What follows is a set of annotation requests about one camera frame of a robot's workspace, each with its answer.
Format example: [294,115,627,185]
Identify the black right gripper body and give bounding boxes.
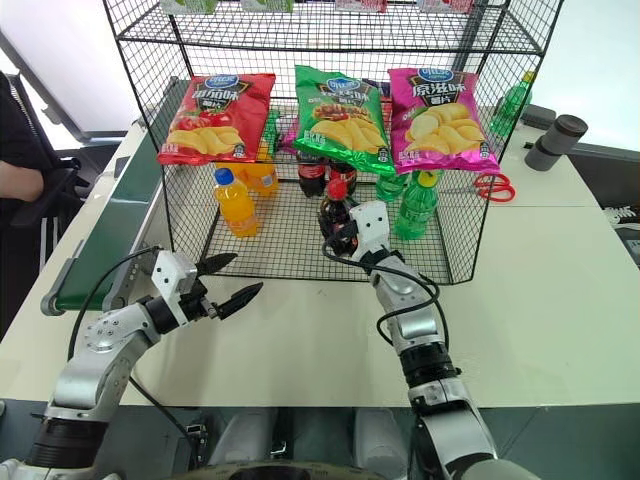
[326,221,362,258]

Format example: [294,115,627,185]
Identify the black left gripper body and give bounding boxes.
[177,279,222,327]

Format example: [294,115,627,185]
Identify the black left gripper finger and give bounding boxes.
[195,252,239,276]
[216,281,265,322]

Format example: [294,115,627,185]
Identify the red-capped cola bottle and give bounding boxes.
[318,178,359,241]

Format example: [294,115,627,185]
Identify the green conveyor belt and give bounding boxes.
[40,74,194,318]

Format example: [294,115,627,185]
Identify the red-labelled cola bottle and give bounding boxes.
[295,149,329,199]
[327,162,359,197]

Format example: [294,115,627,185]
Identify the blue-capped orange soda bottle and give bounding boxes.
[211,167,261,240]

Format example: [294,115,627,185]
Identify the yellow-capped green soda bottle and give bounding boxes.
[488,70,538,138]
[393,169,441,242]

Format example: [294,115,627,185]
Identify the small pink packet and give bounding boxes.
[279,121,302,154]

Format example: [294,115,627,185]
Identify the green chips bag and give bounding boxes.
[291,64,398,177]

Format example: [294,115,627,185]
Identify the red chips bag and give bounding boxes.
[156,73,278,168]

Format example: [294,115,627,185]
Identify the magenta chips bag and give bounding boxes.
[388,67,502,176]

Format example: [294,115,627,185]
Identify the red scissors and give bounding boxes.
[471,171,518,204]

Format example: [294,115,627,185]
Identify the pink snack packet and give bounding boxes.
[334,0,389,14]
[419,0,474,16]

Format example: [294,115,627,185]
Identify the grey box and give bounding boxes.
[519,103,558,129]

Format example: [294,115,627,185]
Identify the grey cylinder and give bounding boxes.
[523,114,589,172]

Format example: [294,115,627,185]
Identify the green snack packet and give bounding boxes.
[159,0,219,16]
[239,0,296,14]

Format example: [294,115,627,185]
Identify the person in black clothes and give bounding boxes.
[0,69,97,342]

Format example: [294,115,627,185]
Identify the dark teal panel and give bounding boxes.
[566,141,640,266]

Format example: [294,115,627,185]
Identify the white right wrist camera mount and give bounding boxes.
[348,199,391,262]

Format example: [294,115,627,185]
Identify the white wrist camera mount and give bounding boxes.
[348,199,391,262]
[149,250,199,312]

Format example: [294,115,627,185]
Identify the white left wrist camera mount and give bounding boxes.
[149,250,199,312]

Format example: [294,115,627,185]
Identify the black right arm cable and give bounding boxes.
[321,239,452,352]

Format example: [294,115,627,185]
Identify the black wire rack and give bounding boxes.
[102,0,567,286]

